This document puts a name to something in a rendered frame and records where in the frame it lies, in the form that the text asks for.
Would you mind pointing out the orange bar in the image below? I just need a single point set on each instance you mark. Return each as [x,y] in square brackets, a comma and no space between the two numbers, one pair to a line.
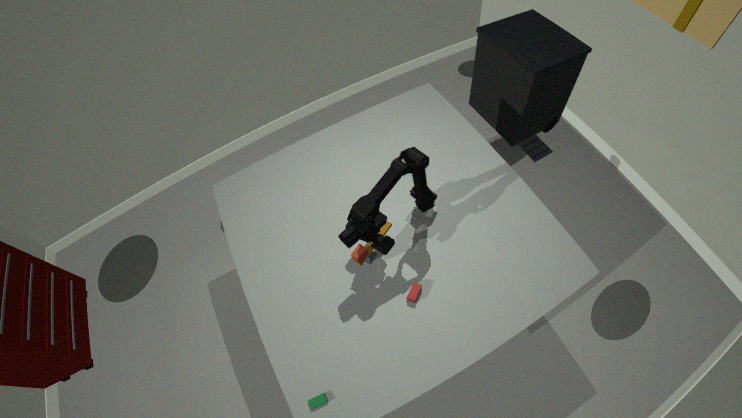
[361,253]

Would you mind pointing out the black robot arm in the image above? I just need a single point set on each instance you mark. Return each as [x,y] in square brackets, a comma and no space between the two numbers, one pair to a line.
[366,209]

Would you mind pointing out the green rectangular block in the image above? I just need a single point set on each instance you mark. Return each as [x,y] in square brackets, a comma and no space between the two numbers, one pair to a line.
[317,401]

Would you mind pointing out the red block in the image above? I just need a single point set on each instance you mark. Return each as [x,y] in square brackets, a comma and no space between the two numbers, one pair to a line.
[414,292]

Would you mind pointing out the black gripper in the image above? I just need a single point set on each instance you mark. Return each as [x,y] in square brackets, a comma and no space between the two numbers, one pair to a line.
[381,243]

